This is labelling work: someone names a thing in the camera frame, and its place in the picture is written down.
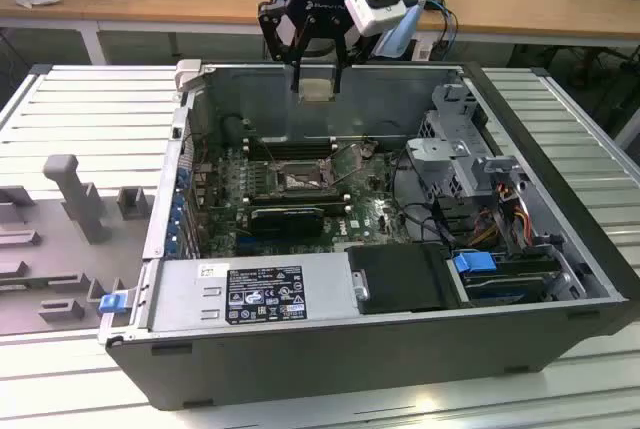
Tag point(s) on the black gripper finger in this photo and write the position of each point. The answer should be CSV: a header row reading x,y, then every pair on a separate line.
x,y
338,69
267,29

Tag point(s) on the silver square CPU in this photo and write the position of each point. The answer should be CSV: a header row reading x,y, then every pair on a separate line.
x,y
316,91

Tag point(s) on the black RAM slot bank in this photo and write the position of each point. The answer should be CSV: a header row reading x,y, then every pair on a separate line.
x,y
300,200
290,147

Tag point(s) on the CPU socket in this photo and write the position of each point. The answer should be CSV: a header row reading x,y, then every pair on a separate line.
x,y
295,176

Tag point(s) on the silver metal drive cage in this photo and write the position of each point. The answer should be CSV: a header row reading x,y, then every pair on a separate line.
x,y
450,159

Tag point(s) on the green motherboard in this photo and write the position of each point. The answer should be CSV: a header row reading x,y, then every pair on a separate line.
x,y
370,209

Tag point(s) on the black graphics card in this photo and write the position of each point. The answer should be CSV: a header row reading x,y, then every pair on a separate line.
x,y
285,222

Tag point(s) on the black plastic fan shroud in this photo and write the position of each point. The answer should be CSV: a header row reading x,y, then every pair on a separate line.
x,y
400,279

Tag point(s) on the hard disk in blue carrier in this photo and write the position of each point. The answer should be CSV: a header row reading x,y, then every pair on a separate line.
x,y
475,263

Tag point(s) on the grey power supply unit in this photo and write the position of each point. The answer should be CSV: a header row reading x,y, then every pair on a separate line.
x,y
190,299

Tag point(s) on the grey parts rack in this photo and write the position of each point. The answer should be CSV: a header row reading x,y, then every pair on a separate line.
x,y
75,259

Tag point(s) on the blue case latch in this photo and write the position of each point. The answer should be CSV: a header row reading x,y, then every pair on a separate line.
x,y
112,303

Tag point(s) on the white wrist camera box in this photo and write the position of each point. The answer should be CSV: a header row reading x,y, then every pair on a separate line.
x,y
372,16

